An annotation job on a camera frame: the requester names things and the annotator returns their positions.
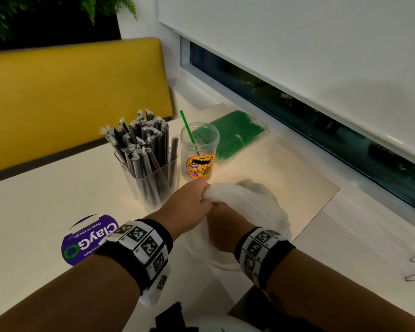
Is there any person's left hand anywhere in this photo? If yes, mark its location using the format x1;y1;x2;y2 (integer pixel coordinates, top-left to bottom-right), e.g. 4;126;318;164
145;178;213;241

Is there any person's right hand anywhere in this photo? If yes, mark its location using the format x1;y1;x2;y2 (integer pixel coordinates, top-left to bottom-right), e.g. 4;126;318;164
206;202;256;254

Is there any clear plastic bag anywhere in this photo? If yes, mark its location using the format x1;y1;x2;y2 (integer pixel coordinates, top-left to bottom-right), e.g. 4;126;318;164
185;178;293;272

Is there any clear square plastic container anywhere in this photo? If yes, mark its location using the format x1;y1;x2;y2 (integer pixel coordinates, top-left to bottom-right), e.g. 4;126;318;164
114;150;179;210

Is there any clear cup with colourful sticker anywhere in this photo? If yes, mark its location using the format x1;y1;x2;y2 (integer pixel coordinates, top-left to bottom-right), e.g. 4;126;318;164
179;121;220;183

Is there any bundle of gray straws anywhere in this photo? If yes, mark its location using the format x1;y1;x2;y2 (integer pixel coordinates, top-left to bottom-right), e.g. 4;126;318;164
99;108;180;204

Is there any green straw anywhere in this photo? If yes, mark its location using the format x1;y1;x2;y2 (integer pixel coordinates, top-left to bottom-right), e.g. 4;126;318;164
179;109;201;156

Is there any pack of green straws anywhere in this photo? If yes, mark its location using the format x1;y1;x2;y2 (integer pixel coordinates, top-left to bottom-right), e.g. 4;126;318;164
193;110;270;161

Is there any person's left forearm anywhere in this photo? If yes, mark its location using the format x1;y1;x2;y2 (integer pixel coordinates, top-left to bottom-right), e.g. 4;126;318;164
0;254;141;332

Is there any person's right forearm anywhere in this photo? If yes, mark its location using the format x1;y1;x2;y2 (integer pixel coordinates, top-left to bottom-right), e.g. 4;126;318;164
266;249;415;332

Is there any black marker band right wrist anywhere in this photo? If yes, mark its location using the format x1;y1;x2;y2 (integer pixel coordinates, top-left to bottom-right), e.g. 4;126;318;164
234;227;296;291

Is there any white shirt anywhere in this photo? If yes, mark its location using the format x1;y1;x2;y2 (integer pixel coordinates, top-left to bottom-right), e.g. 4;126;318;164
185;314;260;332

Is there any purple round sticker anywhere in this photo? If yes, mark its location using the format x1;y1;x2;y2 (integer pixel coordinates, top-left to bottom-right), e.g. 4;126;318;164
61;213;120;267

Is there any yellow bench backrest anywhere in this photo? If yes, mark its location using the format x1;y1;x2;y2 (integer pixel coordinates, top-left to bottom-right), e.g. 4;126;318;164
0;37;173;177

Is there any white roller blind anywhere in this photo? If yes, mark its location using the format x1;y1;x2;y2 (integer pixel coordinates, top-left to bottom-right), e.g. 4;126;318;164
158;0;415;170

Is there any black planter box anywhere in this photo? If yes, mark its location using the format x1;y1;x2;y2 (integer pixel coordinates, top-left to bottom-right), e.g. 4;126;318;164
0;6;122;53

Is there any green fern plant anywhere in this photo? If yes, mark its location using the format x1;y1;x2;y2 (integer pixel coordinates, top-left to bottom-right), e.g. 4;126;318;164
0;0;138;40

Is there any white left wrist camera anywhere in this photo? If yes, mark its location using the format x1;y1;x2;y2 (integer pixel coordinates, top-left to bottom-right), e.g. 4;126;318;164
138;264;172;307

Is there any black chest strap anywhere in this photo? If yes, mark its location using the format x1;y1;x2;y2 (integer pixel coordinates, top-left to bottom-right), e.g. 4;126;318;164
150;300;200;332

